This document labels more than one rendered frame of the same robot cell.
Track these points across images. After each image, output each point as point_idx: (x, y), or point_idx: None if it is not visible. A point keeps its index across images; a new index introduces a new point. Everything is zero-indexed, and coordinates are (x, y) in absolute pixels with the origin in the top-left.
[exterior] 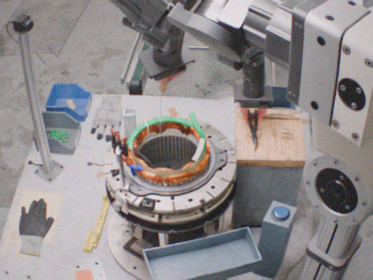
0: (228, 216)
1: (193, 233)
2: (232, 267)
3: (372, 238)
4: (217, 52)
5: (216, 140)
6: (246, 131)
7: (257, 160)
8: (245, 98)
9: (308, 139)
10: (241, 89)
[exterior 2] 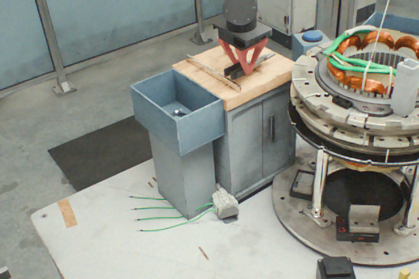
0: (289, 171)
1: (336, 188)
2: (404, 16)
3: (50, 278)
4: (255, 0)
5: (309, 66)
6: (255, 77)
7: (283, 56)
8: (260, 23)
9: (99, 184)
10: (247, 32)
